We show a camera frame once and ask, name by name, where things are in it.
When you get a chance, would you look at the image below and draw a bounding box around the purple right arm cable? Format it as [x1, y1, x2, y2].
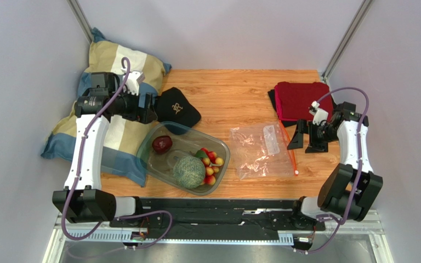
[293, 87, 371, 255]

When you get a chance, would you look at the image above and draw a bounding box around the green netted melon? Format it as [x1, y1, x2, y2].
[173, 156, 206, 189]

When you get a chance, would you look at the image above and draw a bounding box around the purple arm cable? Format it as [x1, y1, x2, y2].
[61, 56, 173, 250]
[293, 87, 371, 255]

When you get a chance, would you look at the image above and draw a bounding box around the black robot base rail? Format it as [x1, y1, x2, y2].
[109, 197, 326, 242]

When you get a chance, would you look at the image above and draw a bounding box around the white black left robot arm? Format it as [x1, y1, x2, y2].
[52, 71, 157, 223]

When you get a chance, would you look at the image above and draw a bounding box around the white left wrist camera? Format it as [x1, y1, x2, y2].
[123, 71, 145, 95]

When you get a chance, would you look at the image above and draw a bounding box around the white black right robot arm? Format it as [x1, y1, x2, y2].
[287, 101, 383, 222]

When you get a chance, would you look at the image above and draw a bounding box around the left aluminium frame post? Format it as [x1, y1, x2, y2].
[67, 0, 93, 43]

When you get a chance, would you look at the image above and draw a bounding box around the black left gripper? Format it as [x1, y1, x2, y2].
[110, 87, 157, 125]

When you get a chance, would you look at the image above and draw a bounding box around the clear plastic food container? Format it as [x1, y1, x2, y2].
[136, 122, 230, 196]

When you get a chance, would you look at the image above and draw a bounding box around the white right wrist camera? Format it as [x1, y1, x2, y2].
[309, 101, 328, 126]

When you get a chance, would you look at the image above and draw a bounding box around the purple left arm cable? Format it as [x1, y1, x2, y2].
[61, 56, 173, 250]

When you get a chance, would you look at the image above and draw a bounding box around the black baseball cap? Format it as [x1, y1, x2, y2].
[154, 87, 201, 135]

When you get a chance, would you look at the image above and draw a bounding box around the red folded cloth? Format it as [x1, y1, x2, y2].
[275, 82, 329, 121]

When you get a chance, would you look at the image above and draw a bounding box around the striped blue beige pillow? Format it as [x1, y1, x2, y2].
[41, 28, 172, 186]

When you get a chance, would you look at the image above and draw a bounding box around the right aluminium frame post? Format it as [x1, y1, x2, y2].
[320, 0, 374, 84]

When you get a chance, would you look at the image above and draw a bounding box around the dark red apple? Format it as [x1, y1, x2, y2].
[152, 135, 173, 155]

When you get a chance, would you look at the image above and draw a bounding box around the clear orange zip top bag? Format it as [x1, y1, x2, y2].
[229, 121, 298, 180]

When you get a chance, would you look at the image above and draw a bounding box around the aluminium frame post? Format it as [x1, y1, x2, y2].
[320, 0, 374, 84]
[67, 0, 93, 43]

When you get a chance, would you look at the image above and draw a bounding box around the bunch of red lychees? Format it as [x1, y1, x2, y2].
[194, 147, 225, 186]

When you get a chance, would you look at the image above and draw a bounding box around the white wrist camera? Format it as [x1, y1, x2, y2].
[309, 101, 328, 126]
[123, 71, 145, 95]

